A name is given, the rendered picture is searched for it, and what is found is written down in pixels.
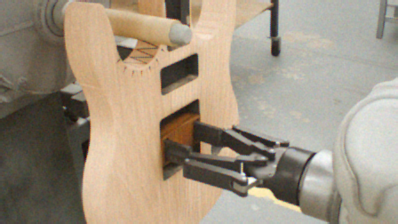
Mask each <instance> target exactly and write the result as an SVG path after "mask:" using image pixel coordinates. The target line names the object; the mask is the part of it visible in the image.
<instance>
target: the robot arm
mask: <svg viewBox="0 0 398 224"><path fill-rule="evenodd" d="M194 132H195V140H199V141H201V142H205V143H207V144H210V145H213V146H215V147H220V145H221V147H222V148H230V149H231V150H234V152H235V153H238V154H239V156H236V157H230V156H215V155H210V154H204V153H194V148H191V147H189V146H188V145H183V144H181V143H178V142H175V141H172V140H167V139H165V140H163V142H164V154H165V159H166V160H168V161H171V162H173V163H176V164H180V165H182V166H183V176H184V178H186V179H191V180H194V181H199V182H202V183H203V184H208V185H210V186H213V187H217V188H223V189H225V190H227V191H232V192H233V193H234V194H236V195H238V196H239V197H242V198H245V197H246V196H248V190H250V189H251V188H254V187H255V188H265V189H270V191H271V192H272V193H273V195H274V197H275V198H277V200H279V201H283V202H285V203H288V204H293V205H295V206H299V208H300V210H301V212H303V214H304V215H307V216H309V217H313V218H314V219H318V220H322V221H326V222H328V223H330V224H398V77H396V78H395V79H394V80H392V81H387V82H383V83H378V84H377V85H375V86H374V87H373V90H371V92H370V94H369V95H368V97H366V98H365V99H363V100H361V101H359V102H358V103H356V105H355V106H353V107H352V108H351V109H350V110H349V111H348V113H347V114H346V116H345V117H344V119H343V120H342V123H340V125H339V128H338V131H337V133H336V138H335V140H334V142H333V151H332V152H331V151H329V150H320V151H318V153H315V152H314V151H311V150H310V151H309V150H306V149H304V148H298V147H296V146H295V147H289V145H290V142H289V141H288V140H286V139H277V138H275V137H270V136H269V135H267V134H263V133H261V132H255V131H254V130H252V129H248V128H246V127H244V126H240V125H238V124H233V125H232V128H231V129H228V128H223V129H221V128H219V127H218V126H212V125H210V124H205V123H202V122H199V121H194ZM239 132H241V134H239ZM221 141H222V143H221ZM242 163H243V173H241V169H242Z"/></svg>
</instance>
